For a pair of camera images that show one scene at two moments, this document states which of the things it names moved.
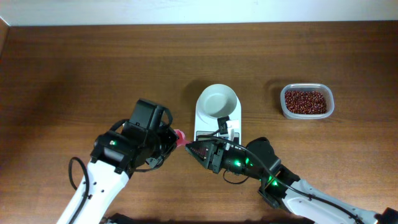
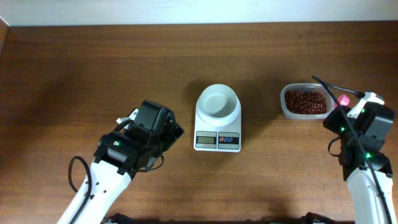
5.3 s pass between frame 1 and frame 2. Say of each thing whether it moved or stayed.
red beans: stayed
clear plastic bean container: stayed
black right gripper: moved
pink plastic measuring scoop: moved
